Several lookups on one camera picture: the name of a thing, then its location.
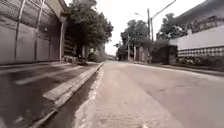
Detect thin pole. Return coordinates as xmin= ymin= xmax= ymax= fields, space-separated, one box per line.
xmin=126 ymin=33 xmax=131 ymax=62

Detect clump of trees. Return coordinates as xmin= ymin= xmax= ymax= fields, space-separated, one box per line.
xmin=114 ymin=19 xmax=149 ymax=62

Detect large leafy tree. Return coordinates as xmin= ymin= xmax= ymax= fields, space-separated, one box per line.
xmin=61 ymin=0 xmax=114 ymax=64

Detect grey concrete road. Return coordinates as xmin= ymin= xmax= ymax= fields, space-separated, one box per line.
xmin=43 ymin=60 xmax=224 ymax=128

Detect concrete kerb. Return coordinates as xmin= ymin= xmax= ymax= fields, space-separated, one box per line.
xmin=28 ymin=62 xmax=105 ymax=128

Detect utility pole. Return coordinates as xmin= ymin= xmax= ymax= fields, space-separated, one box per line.
xmin=146 ymin=8 xmax=152 ymax=43

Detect dark tree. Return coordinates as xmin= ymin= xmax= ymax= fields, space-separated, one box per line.
xmin=158 ymin=12 xmax=188 ymax=41

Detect raised grey pavement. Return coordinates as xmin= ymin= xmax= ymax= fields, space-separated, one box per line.
xmin=131 ymin=60 xmax=224 ymax=77

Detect white walled building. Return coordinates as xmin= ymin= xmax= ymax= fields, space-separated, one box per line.
xmin=168 ymin=0 xmax=224 ymax=59

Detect grey walled building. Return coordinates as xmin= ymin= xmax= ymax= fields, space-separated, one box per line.
xmin=0 ymin=0 xmax=68 ymax=66

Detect dark gate wall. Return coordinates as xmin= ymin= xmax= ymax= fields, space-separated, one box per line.
xmin=148 ymin=41 xmax=179 ymax=65

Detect overhead wires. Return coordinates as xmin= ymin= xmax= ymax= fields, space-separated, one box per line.
xmin=151 ymin=0 xmax=178 ymax=19

